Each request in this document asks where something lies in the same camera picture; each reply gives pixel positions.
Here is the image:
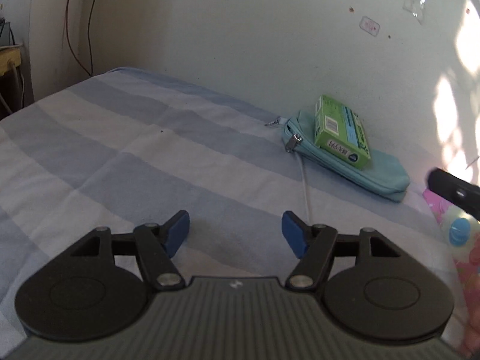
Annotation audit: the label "pink macaron tin box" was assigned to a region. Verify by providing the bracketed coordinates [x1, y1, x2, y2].
[422, 189, 479, 311]

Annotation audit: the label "red and black wall wires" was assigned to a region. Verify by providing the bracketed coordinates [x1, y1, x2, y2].
[65, 0, 104, 78]

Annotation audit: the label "small wall sticker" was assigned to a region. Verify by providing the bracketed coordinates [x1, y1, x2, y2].
[359, 16, 381, 37]

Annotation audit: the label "teal zipper pencil pouch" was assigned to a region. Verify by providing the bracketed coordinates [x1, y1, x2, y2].
[265, 109, 412, 203]

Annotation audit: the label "striped blue bed sheet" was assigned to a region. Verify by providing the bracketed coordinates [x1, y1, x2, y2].
[1, 68, 468, 353]

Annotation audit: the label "small green medicine box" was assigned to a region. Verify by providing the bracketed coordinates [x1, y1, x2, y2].
[314, 95, 371, 169]

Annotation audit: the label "cluttered side table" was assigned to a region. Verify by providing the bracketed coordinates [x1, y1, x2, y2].
[0, 17, 25, 119]

